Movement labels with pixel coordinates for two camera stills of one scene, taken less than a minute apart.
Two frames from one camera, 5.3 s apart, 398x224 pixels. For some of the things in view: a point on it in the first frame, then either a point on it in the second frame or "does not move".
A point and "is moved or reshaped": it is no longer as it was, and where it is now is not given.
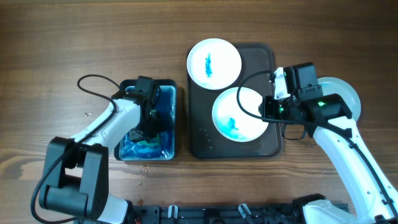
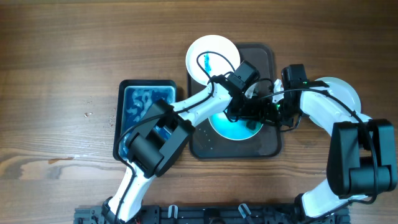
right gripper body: x=282 y=109 does not move
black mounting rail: x=251 y=214 does not move
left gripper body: x=150 y=127 to x=247 y=108
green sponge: x=152 y=142 is moved or reshaped
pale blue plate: x=331 y=86 does not move
